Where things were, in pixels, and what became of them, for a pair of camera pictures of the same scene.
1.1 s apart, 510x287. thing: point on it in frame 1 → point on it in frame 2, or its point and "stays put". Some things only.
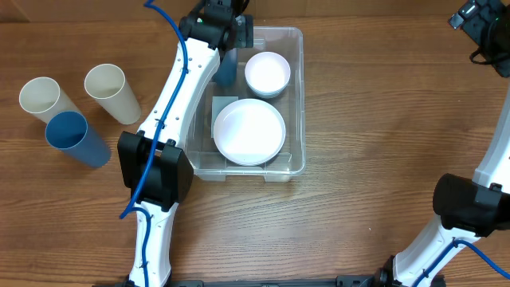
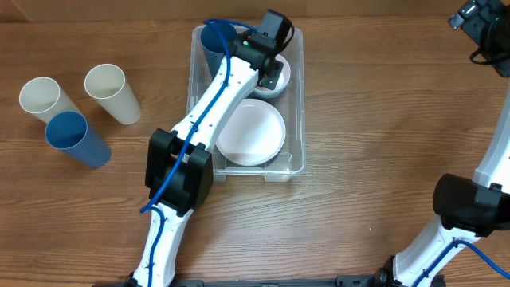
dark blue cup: [68, 131] stays put
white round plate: [249, 132] stays put
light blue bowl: [267, 91] stays put
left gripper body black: [241, 32] → [269, 76]
